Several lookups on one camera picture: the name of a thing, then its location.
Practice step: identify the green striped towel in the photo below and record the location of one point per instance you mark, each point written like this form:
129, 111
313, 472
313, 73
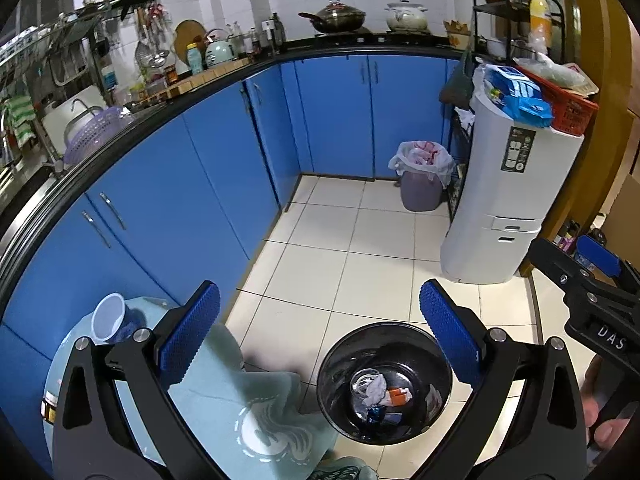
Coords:
17, 120

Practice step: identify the person's right hand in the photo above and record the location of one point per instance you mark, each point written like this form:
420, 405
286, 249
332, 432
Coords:
610, 432

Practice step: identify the grey bin with bag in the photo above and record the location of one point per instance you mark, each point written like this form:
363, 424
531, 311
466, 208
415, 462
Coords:
420, 185

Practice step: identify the yellow snack box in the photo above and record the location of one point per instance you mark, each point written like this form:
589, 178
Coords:
457, 35

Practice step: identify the dark kitchen window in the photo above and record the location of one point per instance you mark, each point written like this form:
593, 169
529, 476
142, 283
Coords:
35, 10

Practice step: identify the yellow lidded blue jar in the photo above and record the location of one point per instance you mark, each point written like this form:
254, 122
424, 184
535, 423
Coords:
195, 59

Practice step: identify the blue kitchen base cabinets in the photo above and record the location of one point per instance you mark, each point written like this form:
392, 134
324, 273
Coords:
175, 170

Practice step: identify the orange carton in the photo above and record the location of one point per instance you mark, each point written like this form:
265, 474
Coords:
395, 396

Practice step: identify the purple plastic basket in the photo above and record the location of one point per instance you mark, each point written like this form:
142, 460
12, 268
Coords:
95, 135

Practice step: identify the light blue tablecloth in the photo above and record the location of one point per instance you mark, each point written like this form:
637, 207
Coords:
225, 360

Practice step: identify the purple spray can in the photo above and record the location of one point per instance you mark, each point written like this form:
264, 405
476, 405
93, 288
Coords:
567, 237

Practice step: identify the blue plastic packet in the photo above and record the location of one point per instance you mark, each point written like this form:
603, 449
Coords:
535, 112

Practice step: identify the blue white wipes pack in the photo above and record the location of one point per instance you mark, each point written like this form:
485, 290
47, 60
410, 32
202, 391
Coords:
510, 87

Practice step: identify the white round lid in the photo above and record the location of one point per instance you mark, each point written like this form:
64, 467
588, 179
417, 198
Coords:
355, 382

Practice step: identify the wooden door frame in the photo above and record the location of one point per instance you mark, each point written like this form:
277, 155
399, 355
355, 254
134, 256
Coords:
600, 35

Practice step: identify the red plastic basket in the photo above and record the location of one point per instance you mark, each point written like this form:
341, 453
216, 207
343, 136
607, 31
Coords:
570, 110

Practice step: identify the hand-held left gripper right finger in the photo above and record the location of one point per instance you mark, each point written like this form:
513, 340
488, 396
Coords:
450, 335

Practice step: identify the hanging metal ladles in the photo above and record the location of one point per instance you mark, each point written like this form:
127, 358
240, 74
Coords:
152, 40

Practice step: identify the grey green plastic bag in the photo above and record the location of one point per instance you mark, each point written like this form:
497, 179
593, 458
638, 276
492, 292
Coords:
555, 72

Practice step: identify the black metal shelf rack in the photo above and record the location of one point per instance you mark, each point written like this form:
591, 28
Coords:
510, 15

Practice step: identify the white tissue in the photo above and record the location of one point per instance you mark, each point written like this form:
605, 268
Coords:
375, 390

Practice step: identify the chrome sink faucet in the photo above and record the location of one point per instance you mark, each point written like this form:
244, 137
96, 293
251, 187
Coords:
50, 150

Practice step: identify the wooden slat board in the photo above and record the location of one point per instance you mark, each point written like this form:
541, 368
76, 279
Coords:
210, 76

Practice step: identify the black oil dispenser bottle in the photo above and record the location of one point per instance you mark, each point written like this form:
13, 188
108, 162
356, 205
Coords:
277, 35

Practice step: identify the dark green hanging bag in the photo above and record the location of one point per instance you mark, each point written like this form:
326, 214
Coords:
456, 82

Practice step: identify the wok with glass lid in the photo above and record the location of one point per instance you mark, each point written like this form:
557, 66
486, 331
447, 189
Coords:
332, 17

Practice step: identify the white tall plastic cabinet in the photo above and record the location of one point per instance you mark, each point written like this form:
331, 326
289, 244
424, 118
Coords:
505, 200

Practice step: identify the blue foil wrapper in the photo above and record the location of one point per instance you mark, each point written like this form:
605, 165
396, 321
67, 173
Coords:
376, 414

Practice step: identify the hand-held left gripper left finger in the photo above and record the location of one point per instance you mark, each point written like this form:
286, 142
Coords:
192, 332

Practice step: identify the mint green kettle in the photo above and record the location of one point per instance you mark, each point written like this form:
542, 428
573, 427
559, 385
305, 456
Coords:
219, 52

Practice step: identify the metal dish rack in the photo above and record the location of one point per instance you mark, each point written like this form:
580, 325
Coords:
50, 45

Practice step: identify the yellow spray bottle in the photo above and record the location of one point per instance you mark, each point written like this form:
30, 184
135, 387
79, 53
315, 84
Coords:
540, 15

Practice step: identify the round wooden cutting board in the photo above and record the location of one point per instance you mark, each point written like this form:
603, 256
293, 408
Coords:
187, 35

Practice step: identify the black trash bin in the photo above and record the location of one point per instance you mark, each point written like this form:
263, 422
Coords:
340, 360

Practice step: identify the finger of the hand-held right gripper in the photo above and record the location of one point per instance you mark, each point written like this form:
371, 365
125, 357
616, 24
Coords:
560, 265
600, 255

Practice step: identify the brown medicine bottle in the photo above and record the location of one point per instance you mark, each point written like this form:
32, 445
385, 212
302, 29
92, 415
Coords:
50, 410

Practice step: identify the white ceramic pot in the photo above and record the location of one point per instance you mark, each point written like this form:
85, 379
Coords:
406, 17

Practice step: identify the black gas stove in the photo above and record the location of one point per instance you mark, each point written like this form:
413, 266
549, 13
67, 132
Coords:
375, 36

